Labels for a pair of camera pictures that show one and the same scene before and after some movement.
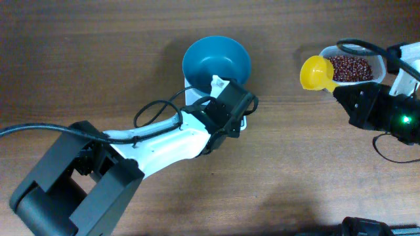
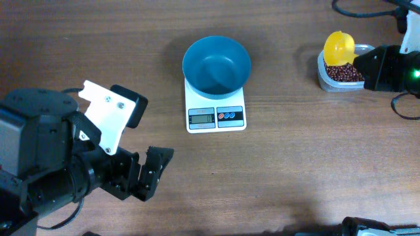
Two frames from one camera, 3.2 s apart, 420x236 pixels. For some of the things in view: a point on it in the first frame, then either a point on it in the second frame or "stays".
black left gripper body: (218, 132) to (128, 187)
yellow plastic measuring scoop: (317, 73) to (338, 49)
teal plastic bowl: (215, 55) stays
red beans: (350, 69) stays
